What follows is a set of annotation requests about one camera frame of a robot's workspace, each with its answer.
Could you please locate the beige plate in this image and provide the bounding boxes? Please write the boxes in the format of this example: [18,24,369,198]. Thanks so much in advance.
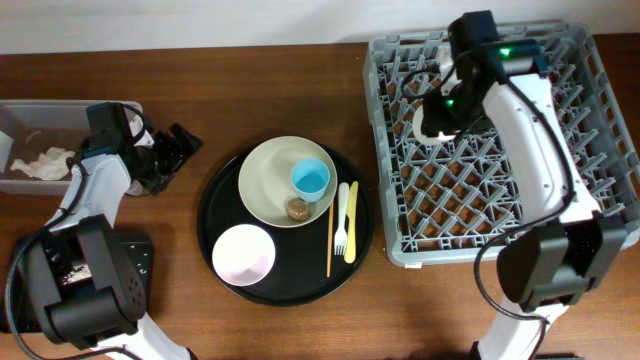
[238,136,338,228]

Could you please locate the black rectangular tray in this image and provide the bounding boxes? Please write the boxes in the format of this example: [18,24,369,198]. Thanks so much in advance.
[11,232,154,347]

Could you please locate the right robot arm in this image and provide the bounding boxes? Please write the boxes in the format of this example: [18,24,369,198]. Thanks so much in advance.
[413,11,627,359]

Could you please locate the brown cookie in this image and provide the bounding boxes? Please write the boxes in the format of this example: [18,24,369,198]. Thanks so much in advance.
[285,198,311,222]

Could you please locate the large white tissue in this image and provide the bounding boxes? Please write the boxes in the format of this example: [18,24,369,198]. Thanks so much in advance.
[10,147,75,181]

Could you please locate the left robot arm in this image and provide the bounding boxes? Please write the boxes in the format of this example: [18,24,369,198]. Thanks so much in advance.
[4,102,203,359]

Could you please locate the round black serving tray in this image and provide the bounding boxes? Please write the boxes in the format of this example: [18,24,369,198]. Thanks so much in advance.
[197,146,376,307]

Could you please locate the yellow plastic knife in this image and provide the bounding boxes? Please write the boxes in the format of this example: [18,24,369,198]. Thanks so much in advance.
[344,181,359,264]

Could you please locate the grey dishwasher rack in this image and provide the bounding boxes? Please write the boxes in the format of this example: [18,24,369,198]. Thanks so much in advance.
[363,22,639,268]

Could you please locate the white plastic fork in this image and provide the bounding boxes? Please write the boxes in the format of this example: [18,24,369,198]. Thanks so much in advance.
[334,182,350,256]

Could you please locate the blue cup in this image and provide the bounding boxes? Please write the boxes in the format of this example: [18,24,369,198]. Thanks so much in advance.
[290,158,330,203]

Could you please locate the wooden chopstick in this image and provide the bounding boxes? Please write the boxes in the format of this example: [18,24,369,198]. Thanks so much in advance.
[326,199,335,278]

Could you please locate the rice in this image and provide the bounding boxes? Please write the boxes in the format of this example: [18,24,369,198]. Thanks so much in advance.
[62,264,92,285]

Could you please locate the white cup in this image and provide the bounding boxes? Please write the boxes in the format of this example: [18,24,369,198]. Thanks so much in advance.
[412,105,455,146]

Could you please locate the white label on bin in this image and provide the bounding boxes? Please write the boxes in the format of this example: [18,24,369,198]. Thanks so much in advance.
[0,132,14,173]

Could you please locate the clear plastic bin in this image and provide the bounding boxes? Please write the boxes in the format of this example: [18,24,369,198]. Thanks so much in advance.
[0,99,144,197]

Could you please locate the pink bowl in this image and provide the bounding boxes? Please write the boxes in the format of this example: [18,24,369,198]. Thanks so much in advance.
[211,224,276,287]

